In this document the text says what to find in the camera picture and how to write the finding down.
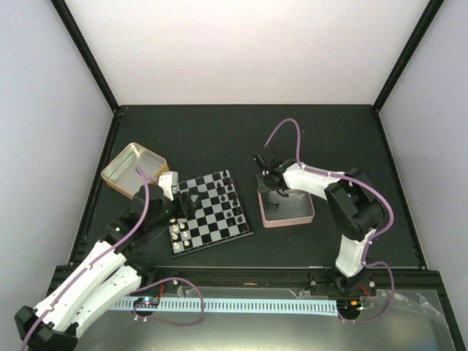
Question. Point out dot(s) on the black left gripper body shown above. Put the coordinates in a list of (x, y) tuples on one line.
[(184, 209)]

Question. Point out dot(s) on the white chess piece row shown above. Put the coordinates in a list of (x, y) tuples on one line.
[(180, 237)]

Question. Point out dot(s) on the left black corner frame post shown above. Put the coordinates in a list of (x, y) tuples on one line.
[(63, 11)]

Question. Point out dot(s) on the black and silver chessboard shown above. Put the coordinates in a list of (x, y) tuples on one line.
[(209, 227)]

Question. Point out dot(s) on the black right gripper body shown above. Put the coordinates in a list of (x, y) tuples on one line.
[(269, 185)]

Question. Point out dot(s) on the black corner frame post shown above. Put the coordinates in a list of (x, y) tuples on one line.
[(63, 11), (422, 26)]

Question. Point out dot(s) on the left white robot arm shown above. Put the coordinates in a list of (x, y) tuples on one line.
[(113, 269)]

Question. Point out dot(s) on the gold metal tin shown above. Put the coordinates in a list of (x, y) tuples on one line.
[(120, 173)]

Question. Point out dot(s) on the light blue cable duct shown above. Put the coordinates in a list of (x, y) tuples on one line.
[(228, 305)]

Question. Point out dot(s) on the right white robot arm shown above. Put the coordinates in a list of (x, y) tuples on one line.
[(356, 207)]

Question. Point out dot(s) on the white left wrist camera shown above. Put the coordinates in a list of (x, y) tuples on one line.
[(168, 181)]

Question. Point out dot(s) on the black pieces in tray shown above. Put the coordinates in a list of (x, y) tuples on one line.
[(273, 206)]

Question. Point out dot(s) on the pink tray of black pieces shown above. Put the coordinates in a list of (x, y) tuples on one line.
[(295, 209)]

